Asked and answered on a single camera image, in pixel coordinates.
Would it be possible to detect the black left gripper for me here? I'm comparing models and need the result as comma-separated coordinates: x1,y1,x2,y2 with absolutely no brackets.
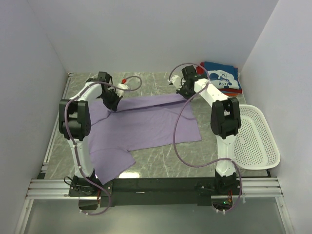
99,89,123,112

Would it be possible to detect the purple t shirt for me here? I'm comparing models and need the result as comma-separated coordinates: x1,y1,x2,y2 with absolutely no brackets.
88,94,201,184

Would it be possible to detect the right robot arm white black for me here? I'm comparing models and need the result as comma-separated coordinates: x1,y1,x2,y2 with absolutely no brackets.
168,63,241,195

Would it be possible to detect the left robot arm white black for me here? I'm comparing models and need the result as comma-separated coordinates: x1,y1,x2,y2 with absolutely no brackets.
58,72,128,196

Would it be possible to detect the red folded t shirt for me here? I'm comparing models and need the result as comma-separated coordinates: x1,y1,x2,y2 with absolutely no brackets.
196,62,243,94

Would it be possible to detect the blue printed folded t shirt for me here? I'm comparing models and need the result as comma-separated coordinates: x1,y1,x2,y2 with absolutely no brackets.
203,61,241,90

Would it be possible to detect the orange folded t shirt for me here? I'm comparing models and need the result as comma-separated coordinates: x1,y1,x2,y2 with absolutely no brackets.
221,90,240,97

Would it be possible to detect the white perforated plastic basket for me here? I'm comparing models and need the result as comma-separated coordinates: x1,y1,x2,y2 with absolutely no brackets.
234,104,280,170

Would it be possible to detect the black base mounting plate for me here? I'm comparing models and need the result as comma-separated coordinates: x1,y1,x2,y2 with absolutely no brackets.
69,177,239,210

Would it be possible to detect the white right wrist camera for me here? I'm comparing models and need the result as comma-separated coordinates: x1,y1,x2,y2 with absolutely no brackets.
168,75,182,90

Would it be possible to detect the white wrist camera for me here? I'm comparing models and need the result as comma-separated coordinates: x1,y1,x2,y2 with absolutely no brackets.
168,75,182,90
115,78,129,97

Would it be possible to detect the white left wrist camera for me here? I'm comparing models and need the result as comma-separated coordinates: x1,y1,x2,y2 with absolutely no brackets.
115,78,129,97

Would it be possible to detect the aluminium front rail frame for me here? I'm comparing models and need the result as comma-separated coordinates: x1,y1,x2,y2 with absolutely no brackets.
15,177,294,234

